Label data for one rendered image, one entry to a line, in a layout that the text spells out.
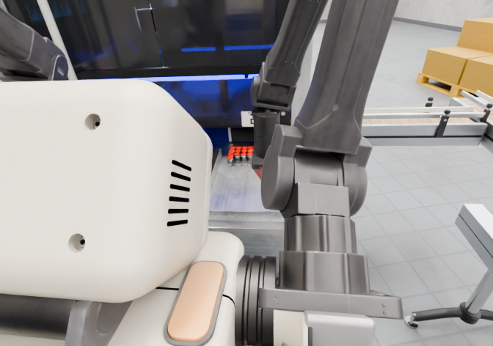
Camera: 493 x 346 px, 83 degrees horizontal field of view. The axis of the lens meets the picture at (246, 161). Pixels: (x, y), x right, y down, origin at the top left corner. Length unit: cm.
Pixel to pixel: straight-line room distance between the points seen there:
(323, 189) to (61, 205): 22
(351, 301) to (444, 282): 172
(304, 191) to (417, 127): 103
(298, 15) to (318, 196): 29
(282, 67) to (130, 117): 38
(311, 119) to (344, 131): 4
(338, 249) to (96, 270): 19
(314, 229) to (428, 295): 163
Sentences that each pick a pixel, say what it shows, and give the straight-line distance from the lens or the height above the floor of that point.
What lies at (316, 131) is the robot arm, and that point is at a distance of 29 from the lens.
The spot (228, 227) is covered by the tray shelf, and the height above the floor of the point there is 88.
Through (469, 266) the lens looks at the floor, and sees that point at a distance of 213.
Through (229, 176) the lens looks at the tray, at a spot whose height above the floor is 88.
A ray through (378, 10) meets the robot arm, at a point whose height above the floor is 141.
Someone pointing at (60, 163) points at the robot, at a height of 135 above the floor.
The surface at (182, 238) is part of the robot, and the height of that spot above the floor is 128.
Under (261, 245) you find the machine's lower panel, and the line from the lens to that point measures 144.
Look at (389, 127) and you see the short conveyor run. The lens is 124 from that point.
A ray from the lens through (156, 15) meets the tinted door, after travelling 101.
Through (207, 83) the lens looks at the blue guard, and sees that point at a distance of 100.
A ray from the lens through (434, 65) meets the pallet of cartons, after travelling 489.
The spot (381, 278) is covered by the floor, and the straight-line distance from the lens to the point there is 186.
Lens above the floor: 144
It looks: 33 degrees down
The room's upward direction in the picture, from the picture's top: 4 degrees counter-clockwise
